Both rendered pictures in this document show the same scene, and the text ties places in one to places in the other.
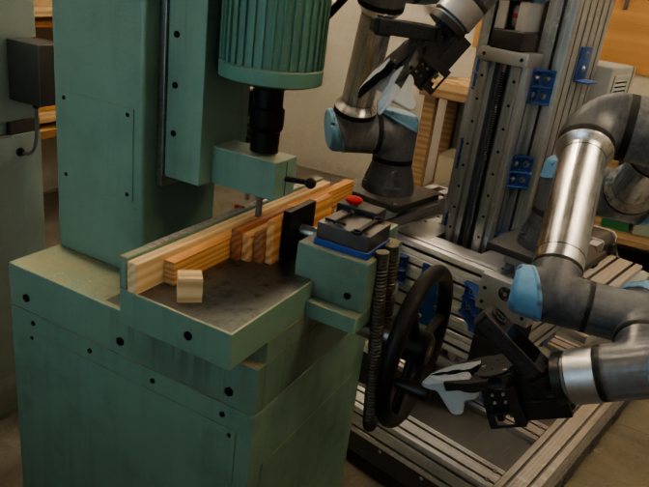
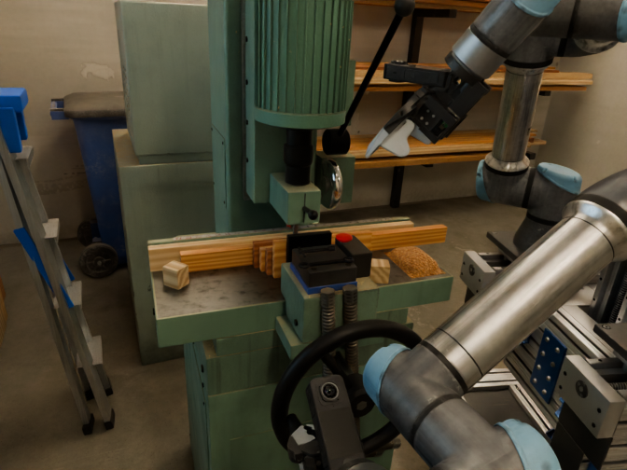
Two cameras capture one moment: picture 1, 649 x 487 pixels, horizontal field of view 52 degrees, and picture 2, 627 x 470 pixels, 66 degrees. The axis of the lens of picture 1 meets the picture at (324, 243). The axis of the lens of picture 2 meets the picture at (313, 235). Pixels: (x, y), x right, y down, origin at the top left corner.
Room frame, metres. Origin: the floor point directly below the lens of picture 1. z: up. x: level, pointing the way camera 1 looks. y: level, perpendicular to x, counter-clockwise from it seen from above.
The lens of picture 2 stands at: (0.46, -0.54, 1.37)
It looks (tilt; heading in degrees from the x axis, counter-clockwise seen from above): 24 degrees down; 43
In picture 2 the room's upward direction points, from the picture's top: 3 degrees clockwise
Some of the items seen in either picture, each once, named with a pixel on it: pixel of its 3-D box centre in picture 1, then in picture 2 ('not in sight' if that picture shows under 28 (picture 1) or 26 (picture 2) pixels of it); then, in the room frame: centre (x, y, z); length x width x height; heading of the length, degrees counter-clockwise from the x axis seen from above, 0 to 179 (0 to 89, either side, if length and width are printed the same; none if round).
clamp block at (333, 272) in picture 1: (348, 264); (327, 296); (1.05, -0.05, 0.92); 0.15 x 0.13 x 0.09; 154
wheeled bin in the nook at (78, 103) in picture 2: not in sight; (125, 181); (1.66, 2.07, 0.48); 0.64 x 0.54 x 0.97; 159
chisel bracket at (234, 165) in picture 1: (253, 173); (294, 200); (1.14, 0.14, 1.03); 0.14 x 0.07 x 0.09; 64
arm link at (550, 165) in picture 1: (568, 183); not in sight; (1.54, -0.56, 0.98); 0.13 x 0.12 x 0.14; 72
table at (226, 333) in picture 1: (303, 272); (310, 294); (1.08, 0.03, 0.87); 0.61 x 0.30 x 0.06; 154
